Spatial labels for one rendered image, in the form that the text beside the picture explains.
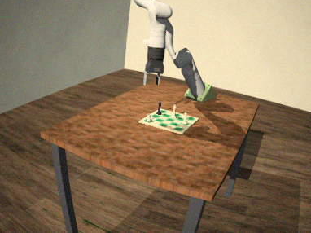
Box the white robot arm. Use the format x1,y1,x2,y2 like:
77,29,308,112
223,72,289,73
134,0,205,96

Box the green and cream chessboard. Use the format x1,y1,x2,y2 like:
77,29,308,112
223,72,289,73
139,109,199,134

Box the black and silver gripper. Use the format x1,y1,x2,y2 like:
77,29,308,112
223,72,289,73
142,36,166,86

